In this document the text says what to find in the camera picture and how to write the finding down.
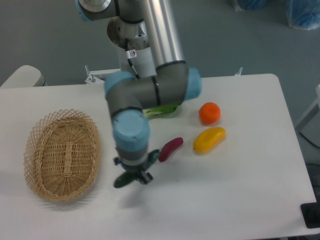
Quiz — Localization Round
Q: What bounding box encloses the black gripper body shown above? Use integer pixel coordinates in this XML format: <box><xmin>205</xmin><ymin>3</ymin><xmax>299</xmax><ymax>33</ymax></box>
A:
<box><xmin>117</xmin><ymin>157</ymin><xmax>148</xmax><ymax>175</ymax></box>

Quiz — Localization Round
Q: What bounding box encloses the dark green cucumber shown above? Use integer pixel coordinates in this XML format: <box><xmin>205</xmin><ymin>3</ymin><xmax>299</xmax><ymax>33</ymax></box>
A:
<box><xmin>113</xmin><ymin>149</ymin><xmax>160</xmax><ymax>189</ymax></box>

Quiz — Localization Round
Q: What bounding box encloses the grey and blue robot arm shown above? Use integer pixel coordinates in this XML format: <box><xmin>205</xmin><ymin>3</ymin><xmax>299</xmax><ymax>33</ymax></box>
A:
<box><xmin>75</xmin><ymin>0</ymin><xmax>202</xmax><ymax>189</ymax></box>

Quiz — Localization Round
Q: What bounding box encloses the woven wicker basket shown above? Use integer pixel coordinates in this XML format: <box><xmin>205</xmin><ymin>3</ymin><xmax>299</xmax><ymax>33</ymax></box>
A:
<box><xmin>23</xmin><ymin>109</ymin><xmax>101</xmax><ymax>202</ymax></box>

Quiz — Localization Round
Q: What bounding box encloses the purple sweet potato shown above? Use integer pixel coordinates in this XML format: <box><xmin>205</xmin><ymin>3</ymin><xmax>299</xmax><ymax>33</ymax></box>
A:
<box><xmin>158</xmin><ymin>137</ymin><xmax>184</xmax><ymax>163</ymax></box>

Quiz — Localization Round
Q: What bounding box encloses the green bok choy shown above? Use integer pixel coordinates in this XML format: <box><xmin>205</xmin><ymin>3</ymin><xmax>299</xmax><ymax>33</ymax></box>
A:
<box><xmin>142</xmin><ymin>103</ymin><xmax>181</xmax><ymax>118</ymax></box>

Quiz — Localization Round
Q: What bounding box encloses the yellow mango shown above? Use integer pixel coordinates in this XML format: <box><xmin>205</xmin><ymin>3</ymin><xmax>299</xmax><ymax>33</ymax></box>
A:
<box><xmin>193</xmin><ymin>127</ymin><xmax>227</xmax><ymax>154</ymax></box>

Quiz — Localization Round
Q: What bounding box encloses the orange tangerine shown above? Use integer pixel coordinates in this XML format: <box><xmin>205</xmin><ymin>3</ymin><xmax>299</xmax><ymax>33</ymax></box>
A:
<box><xmin>198</xmin><ymin>102</ymin><xmax>221</xmax><ymax>125</ymax></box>

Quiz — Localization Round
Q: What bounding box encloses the white chair backrest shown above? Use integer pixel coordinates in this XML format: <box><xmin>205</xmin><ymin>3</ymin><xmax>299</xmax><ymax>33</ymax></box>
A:
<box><xmin>0</xmin><ymin>65</ymin><xmax>48</xmax><ymax>89</ymax></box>

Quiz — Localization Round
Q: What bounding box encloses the black device at table edge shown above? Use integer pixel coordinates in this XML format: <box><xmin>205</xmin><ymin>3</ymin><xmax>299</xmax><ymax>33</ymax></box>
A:
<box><xmin>300</xmin><ymin>202</ymin><xmax>320</xmax><ymax>229</ymax></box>

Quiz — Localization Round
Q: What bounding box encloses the blue plastic bag left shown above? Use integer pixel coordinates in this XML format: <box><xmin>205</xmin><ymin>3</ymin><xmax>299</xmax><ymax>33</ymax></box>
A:
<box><xmin>232</xmin><ymin>0</ymin><xmax>267</xmax><ymax>12</ymax></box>

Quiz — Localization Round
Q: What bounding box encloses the blue plastic bag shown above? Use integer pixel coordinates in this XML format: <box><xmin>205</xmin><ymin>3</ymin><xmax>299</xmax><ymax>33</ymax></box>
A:
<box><xmin>232</xmin><ymin>0</ymin><xmax>267</xmax><ymax>12</ymax></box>
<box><xmin>286</xmin><ymin>0</ymin><xmax>320</xmax><ymax>30</ymax></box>

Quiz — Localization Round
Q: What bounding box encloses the blue plastic bag right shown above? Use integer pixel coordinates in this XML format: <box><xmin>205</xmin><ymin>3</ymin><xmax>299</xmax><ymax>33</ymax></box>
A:
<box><xmin>286</xmin><ymin>0</ymin><xmax>320</xmax><ymax>30</ymax></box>

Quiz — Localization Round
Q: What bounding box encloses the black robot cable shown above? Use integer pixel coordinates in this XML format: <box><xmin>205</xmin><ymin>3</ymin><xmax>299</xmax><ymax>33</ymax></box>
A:
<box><xmin>123</xmin><ymin>37</ymin><xmax>142</xmax><ymax>80</ymax></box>

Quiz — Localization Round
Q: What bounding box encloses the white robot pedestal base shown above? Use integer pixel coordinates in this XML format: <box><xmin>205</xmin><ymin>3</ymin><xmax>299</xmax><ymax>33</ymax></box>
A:
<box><xmin>85</xmin><ymin>17</ymin><xmax>156</xmax><ymax>85</ymax></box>

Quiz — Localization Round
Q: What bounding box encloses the white furniture frame right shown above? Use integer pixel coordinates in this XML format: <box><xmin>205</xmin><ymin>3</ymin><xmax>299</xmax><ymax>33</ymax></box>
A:
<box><xmin>294</xmin><ymin>84</ymin><xmax>320</xmax><ymax>131</ymax></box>

